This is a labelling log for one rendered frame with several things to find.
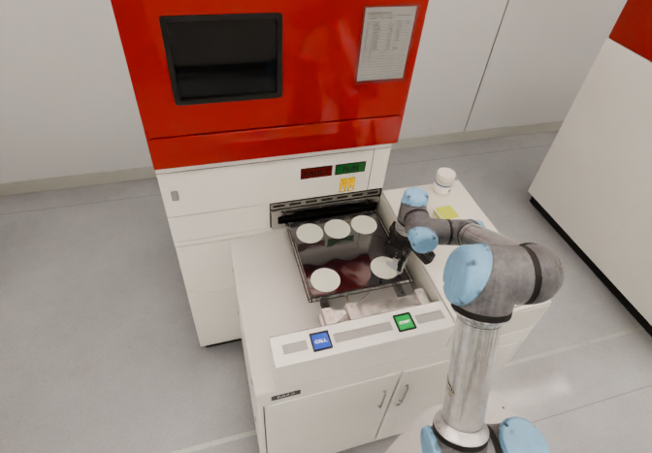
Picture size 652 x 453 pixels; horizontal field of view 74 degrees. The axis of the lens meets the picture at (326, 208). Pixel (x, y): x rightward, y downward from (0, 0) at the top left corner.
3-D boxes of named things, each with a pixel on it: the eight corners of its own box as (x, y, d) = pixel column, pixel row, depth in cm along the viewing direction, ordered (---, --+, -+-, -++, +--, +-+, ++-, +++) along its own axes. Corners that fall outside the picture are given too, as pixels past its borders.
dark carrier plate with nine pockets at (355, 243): (289, 224, 165) (289, 223, 165) (373, 211, 174) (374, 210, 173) (311, 298, 142) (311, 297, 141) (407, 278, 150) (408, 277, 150)
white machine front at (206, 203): (175, 242, 165) (152, 157, 137) (374, 211, 185) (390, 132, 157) (175, 248, 162) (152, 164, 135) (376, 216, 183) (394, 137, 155)
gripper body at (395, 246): (390, 241, 149) (396, 216, 141) (413, 251, 146) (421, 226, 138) (380, 255, 144) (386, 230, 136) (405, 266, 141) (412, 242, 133)
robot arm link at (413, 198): (407, 204, 123) (401, 183, 129) (399, 230, 130) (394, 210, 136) (434, 204, 123) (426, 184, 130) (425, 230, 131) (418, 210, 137)
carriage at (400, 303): (317, 318, 141) (318, 313, 139) (419, 297, 150) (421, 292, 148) (324, 340, 136) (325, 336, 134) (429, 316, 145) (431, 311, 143)
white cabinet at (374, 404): (242, 346, 224) (228, 240, 168) (411, 309, 248) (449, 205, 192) (263, 484, 180) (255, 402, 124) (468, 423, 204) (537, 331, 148)
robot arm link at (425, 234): (455, 237, 117) (443, 209, 125) (415, 236, 116) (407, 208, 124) (446, 255, 123) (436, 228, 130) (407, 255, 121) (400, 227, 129)
